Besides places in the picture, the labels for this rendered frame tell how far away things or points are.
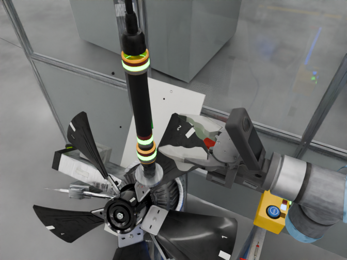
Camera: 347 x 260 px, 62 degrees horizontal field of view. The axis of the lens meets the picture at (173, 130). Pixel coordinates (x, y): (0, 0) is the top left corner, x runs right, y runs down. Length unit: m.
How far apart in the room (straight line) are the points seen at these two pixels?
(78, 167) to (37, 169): 1.54
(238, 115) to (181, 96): 0.65
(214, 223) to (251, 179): 0.43
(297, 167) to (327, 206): 0.07
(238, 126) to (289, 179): 0.13
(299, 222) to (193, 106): 0.62
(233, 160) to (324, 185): 0.15
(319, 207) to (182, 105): 0.69
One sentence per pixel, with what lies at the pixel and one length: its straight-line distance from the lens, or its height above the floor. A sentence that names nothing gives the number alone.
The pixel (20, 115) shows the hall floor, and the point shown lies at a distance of 3.24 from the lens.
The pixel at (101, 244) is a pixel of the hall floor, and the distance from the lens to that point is 2.27.
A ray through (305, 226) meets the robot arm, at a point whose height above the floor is 1.56.
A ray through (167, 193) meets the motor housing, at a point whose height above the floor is 1.15.
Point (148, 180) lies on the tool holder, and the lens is 0.73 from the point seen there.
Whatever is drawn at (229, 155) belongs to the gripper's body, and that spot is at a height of 1.67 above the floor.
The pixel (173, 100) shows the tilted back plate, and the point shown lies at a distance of 1.11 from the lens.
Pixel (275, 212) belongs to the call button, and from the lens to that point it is 1.17.
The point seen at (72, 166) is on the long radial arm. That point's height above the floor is 1.12.
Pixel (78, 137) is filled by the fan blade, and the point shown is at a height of 1.32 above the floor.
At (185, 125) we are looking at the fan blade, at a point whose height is 1.42.
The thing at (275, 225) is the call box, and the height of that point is 1.05.
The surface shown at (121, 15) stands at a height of 1.58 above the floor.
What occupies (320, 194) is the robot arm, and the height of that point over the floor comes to 1.67.
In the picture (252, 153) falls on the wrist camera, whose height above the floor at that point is 1.70.
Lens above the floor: 2.09
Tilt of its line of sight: 50 degrees down
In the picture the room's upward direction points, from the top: straight up
